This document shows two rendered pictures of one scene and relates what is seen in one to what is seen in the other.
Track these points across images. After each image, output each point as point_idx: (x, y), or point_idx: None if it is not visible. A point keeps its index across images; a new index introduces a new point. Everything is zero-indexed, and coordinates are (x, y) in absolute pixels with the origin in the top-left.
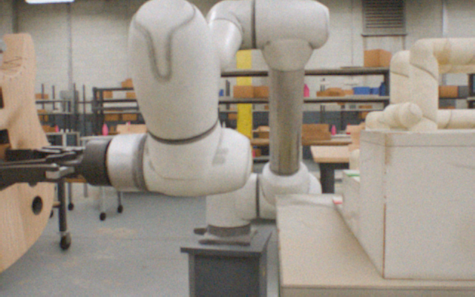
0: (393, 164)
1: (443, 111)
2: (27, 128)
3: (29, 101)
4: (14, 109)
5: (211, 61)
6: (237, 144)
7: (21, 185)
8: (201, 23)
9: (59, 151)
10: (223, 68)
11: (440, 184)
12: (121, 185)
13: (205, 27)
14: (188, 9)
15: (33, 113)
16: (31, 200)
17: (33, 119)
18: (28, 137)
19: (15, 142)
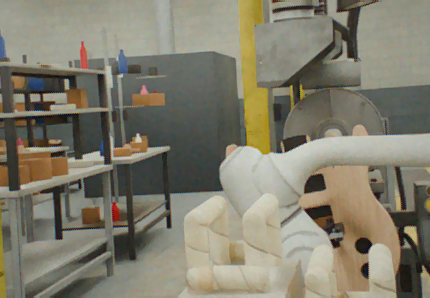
0: None
1: (314, 256)
2: (356, 204)
3: (358, 181)
4: (338, 189)
5: (241, 190)
6: (284, 248)
7: (347, 250)
8: (230, 168)
9: (324, 228)
10: None
11: None
12: None
13: (235, 169)
14: (226, 160)
15: (364, 191)
16: (360, 264)
17: (364, 196)
18: (357, 212)
19: (339, 215)
